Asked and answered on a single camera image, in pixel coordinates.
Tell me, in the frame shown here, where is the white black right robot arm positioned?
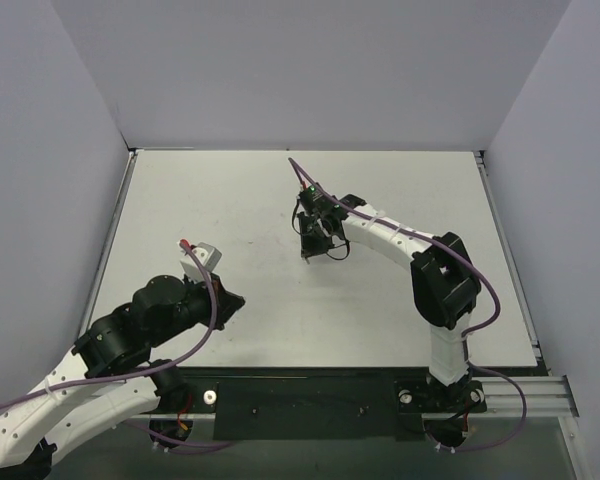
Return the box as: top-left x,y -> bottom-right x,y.
292,186 -> 481,409

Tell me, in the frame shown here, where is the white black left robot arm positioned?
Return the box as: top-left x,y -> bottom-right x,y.
0,275 -> 245,479

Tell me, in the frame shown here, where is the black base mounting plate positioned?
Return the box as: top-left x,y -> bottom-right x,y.
142,367 -> 486,442

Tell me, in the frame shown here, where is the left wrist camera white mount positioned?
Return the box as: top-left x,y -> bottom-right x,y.
178,239 -> 222,283

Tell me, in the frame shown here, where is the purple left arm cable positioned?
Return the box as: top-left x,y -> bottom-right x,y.
0,239 -> 231,456

